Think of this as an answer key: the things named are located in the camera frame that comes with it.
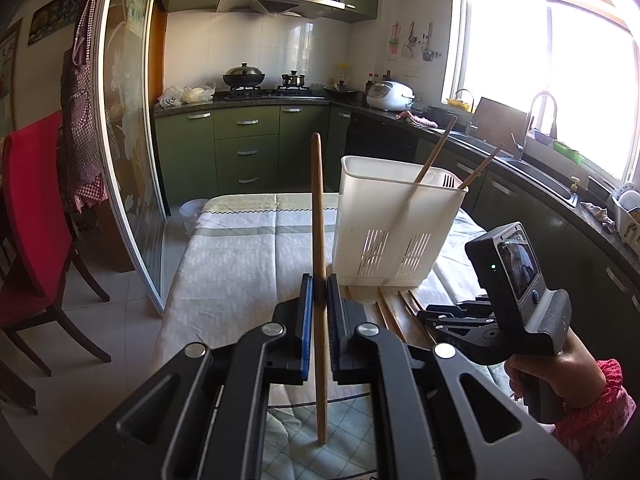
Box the white dish rack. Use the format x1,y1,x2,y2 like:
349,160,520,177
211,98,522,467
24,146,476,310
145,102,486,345
611,182,640,246

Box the hanging kitchen utensils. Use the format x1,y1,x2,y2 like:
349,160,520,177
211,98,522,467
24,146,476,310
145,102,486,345
404,21,443,63

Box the brown cutting board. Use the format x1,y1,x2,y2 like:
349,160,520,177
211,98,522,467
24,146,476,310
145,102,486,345
472,96,531,146

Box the person's right forearm pink sleeve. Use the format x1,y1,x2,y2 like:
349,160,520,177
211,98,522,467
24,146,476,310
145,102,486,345
550,359,638,480

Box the kitchen window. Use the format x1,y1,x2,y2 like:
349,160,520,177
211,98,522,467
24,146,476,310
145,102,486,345
442,0,640,186

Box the black gas stove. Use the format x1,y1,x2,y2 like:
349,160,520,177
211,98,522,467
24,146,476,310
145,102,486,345
215,87,326,101

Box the brown wooden chopstick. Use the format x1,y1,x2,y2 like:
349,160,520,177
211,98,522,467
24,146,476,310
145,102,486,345
376,287,401,343
380,287,408,341

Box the dark wall poster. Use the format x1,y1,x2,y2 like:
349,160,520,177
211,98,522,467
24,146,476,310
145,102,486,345
27,0,85,47

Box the steel kitchen sink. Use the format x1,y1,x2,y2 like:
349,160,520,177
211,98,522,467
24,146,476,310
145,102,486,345
450,132,581,208

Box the white plastic bag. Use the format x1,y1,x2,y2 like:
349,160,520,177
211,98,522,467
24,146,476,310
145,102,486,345
157,85,188,107

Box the white rice cooker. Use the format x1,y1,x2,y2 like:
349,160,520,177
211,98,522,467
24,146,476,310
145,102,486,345
366,81,416,112

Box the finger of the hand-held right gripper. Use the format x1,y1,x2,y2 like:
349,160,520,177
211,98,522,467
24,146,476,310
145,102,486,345
426,296,493,316
417,311,496,333

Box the dark frying pan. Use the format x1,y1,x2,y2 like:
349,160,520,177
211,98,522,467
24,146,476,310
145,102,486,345
322,80,362,97

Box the dark kitchen countertop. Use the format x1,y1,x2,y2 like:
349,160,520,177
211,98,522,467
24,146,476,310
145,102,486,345
152,92,640,281

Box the person's right hand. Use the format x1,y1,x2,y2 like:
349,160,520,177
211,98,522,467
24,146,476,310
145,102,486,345
505,332,608,408

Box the green base cabinets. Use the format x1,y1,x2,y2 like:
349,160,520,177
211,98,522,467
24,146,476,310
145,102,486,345
152,102,640,341

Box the checked red apron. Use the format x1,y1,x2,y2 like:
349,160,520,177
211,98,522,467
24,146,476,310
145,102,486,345
60,0,112,211

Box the green plastic container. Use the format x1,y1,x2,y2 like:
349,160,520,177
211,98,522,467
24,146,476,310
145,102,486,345
532,128,585,165

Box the dark wooden chair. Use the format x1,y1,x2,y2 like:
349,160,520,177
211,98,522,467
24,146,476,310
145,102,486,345
0,230,41,416

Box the yellow basket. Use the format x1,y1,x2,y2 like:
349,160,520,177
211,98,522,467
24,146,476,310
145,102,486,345
445,89,476,113

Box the grey checked tablecloth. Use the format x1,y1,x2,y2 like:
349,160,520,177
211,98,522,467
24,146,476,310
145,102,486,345
152,192,516,480

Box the steel kitchen faucet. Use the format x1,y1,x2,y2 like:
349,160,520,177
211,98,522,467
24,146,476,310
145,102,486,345
512,91,558,161

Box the framed wall picture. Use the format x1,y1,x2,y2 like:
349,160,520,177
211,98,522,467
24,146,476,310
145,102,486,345
0,20,23,131

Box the white waste basket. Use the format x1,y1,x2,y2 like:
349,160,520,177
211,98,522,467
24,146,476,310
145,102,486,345
179,198,210,238

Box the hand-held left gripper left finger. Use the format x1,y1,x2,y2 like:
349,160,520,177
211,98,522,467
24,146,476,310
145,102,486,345
52,274,315,480

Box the red covered wooden chair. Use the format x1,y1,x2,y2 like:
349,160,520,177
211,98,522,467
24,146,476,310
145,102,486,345
0,110,112,378

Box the yellowish plastic bag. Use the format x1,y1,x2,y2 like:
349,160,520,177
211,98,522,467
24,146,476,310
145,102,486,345
181,84,217,103

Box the pink cloth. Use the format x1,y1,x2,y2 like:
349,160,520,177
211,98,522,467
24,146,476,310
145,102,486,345
395,110,438,128

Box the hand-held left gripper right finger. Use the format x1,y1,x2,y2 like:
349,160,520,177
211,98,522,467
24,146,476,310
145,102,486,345
326,275,583,480

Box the dark small box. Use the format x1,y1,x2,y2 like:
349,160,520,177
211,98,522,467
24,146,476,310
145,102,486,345
586,175,613,198

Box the black wok with lid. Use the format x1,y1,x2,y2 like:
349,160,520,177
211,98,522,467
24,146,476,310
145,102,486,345
222,62,266,90

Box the grey rag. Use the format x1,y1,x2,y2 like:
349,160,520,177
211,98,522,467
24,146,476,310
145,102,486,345
580,202,617,233

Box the white plastic utensil holder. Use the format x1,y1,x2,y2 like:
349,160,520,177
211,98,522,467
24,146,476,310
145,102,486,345
331,156,469,287

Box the glass sliding door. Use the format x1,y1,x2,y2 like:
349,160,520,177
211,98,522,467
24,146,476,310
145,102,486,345
92,0,168,317

